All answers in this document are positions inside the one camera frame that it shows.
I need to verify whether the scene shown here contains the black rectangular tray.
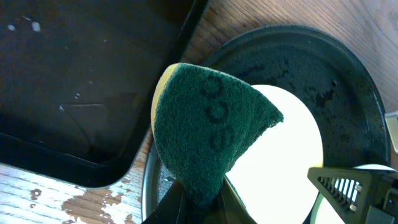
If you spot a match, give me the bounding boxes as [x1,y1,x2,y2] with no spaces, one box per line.
[1,0,208,188]

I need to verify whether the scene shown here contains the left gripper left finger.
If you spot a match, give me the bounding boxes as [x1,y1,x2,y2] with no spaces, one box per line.
[142,180,187,224]

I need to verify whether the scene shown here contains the round black tray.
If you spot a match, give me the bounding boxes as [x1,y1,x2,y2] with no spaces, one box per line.
[142,26,390,223]

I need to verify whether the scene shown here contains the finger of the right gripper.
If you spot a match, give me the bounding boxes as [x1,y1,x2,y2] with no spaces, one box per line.
[307,166,398,224]

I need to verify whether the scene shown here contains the light blue plate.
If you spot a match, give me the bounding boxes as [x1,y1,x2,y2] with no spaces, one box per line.
[309,164,397,224]

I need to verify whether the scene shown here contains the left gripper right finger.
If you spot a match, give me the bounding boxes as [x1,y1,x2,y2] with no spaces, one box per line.
[216,177,256,224]

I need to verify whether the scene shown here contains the yellow plate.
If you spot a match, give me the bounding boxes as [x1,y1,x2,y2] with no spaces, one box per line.
[227,85,323,223]

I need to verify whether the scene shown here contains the green yellow sponge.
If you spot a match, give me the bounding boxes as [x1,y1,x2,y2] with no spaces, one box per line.
[150,63,284,207]

